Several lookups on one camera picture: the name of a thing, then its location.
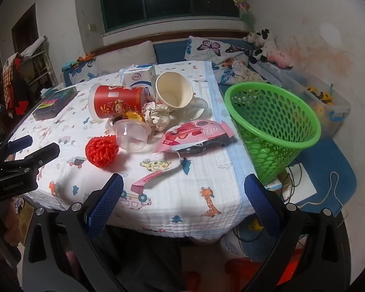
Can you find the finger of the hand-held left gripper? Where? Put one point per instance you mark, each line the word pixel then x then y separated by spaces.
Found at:
pixel 18 144
pixel 45 155

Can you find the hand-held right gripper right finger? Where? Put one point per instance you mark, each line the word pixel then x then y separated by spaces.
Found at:
pixel 261 200

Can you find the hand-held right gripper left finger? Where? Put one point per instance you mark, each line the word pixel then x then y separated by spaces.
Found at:
pixel 106 200

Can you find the green plastic mesh basket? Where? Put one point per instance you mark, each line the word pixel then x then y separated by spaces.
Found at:
pixel 270 155

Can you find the small yellow toy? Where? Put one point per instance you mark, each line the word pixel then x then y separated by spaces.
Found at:
pixel 257 226

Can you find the pink torn wrapper strip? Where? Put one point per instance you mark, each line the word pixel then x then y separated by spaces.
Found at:
pixel 146 179

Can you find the white flat box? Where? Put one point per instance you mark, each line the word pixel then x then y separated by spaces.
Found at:
pixel 304 185

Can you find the red yarn pompom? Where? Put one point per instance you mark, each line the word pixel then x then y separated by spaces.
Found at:
pixel 102 151

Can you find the black box with colourful print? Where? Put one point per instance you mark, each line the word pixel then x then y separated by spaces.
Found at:
pixel 53 103

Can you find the red black plaid garment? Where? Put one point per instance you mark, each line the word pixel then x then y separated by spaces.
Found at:
pixel 16 82

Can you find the white printed blanket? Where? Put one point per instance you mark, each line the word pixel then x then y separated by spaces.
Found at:
pixel 170 206

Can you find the clear plastic cup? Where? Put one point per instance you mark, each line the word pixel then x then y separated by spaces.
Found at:
pixel 130 135

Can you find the red plastic stool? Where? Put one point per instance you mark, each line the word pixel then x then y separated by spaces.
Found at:
pixel 240 267

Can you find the metal drying rack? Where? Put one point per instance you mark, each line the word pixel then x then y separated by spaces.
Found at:
pixel 39 64

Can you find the yellow crumpled wrapper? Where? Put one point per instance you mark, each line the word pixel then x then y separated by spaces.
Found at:
pixel 133 116

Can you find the small butterfly print pillow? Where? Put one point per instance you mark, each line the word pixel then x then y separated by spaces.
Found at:
pixel 82 73

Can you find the red cylindrical can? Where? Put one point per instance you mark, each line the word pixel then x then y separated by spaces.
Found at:
pixel 118 102

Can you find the crumpled paper ball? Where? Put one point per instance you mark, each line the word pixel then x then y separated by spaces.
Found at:
pixel 156 117

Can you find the pink snack wrapper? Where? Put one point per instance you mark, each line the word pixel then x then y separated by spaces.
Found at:
pixel 188 133

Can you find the orange toy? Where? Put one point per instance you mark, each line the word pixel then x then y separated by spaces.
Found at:
pixel 85 57

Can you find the clear plastic storage bin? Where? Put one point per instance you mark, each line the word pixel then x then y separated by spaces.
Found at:
pixel 328 118

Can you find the dark wooden door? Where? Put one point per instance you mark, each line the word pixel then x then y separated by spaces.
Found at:
pixel 24 27

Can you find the yellow toy trucks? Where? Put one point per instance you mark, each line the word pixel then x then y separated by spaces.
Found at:
pixel 319 94

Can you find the white milk carton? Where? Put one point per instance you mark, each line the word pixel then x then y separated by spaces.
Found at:
pixel 140 77

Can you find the white pillow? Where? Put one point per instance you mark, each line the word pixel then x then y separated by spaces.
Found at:
pixel 124 56

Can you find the white paper cup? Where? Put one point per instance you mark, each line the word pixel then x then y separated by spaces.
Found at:
pixel 173 91

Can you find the beige printed garment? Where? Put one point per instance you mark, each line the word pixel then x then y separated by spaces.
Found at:
pixel 246 73

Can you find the pink plush toy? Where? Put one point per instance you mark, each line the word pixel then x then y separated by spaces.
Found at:
pixel 281 58

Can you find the black and white cow plush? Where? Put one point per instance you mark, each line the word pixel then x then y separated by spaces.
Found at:
pixel 263 48

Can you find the large butterfly print pillow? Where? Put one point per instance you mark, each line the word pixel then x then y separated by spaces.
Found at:
pixel 213 48

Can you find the dark window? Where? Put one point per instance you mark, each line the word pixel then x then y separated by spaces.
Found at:
pixel 170 6

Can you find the colourful hanging toy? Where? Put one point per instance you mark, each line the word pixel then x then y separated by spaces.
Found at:
pixel 241 1

